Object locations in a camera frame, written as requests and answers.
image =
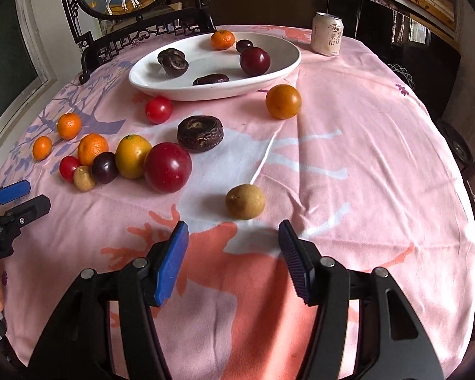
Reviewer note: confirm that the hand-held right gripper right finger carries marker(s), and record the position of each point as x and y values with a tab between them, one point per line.
297	263

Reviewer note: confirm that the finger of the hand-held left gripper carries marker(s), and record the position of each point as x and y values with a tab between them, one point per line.
31	208
14	190

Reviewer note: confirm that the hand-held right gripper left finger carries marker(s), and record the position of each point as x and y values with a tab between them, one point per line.
170	263

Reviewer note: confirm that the small mandarin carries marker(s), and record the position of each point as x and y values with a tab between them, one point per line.
42	148

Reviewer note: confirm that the red cherry tomato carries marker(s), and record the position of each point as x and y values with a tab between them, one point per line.
158	110
68	167

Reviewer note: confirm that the small brown longan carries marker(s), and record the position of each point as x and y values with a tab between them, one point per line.
84	179

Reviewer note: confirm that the dark purple plum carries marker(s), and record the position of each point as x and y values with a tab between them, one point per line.
105	167

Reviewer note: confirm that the large red plum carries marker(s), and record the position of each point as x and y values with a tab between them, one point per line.
168	167

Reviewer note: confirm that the yellow orange citrus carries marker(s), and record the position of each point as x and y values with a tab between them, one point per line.
131	155

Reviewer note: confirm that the large dark water chestnut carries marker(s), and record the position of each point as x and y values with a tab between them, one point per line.
200	134

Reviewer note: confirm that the large orange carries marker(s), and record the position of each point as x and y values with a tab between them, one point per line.
283	101

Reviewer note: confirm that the white oval plate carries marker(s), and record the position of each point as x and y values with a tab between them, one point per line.
213	67

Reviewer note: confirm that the pink printed tablecloth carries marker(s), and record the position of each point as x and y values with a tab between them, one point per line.
360	166

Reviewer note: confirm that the white framed window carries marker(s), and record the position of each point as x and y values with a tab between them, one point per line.
12	67

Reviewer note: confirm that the black round disc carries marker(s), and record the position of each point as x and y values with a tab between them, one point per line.
455	142

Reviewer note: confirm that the small dark plum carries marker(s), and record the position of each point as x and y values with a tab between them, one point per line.
243	45

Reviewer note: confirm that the glossy black cabinet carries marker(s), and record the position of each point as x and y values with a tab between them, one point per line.
380	47

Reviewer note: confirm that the beige drink can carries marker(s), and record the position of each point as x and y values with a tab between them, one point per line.
326	33

